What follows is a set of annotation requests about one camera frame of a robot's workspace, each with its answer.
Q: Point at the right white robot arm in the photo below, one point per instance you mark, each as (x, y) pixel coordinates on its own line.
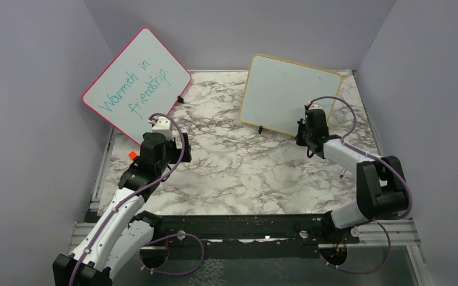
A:
(380, 189)

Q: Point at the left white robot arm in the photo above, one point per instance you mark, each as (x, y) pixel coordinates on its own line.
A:
(118, 234)

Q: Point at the yellow framed whiteboard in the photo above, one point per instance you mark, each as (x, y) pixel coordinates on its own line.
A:
(277, 90)

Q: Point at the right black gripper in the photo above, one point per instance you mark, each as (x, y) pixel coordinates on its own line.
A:
(301, 124)

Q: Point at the orange marker by left edge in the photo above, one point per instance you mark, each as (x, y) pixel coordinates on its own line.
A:
(132, 155)

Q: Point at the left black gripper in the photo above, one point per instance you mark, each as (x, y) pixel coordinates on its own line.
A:
(177, 151)

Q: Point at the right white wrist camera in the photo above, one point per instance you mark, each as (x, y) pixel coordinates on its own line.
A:
(315, 107)

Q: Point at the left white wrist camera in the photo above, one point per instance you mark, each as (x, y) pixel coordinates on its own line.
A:
(163, 126)

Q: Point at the pink framed whiteboard with writing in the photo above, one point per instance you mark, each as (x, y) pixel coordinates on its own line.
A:
(145, 78)

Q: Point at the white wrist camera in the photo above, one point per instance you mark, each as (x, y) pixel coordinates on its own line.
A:
(315, 107)
(163, 126)

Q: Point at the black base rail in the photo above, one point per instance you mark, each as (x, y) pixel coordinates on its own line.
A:
(179, 237)

